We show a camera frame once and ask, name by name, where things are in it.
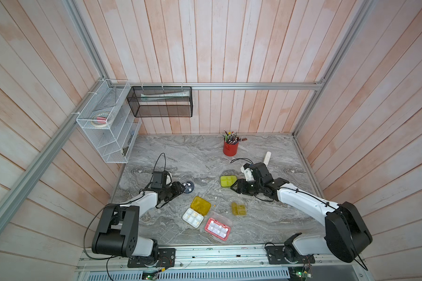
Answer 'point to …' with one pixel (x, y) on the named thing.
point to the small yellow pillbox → (238, 209)
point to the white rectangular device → (267, 158)
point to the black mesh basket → (161, 101)
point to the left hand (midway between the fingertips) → (182, 191)
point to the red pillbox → (217, 229)
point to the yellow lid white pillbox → (194, 215)
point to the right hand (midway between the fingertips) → (233, 187)
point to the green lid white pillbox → (227, 181)
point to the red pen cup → (230, 150)
